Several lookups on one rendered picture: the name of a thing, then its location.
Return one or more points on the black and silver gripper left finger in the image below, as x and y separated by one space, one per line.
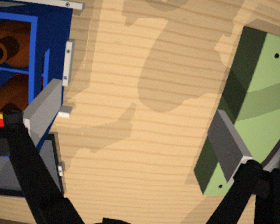
20 132

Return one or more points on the orange-brown bottle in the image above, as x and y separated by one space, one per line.
15 42

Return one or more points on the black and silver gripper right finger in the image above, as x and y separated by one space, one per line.
237 166

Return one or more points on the white flat rail with screws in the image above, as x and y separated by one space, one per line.
64 111

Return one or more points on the brown bottle with yellow cap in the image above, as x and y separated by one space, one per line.
14 94

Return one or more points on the blue bottle crate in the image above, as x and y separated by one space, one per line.
50 30

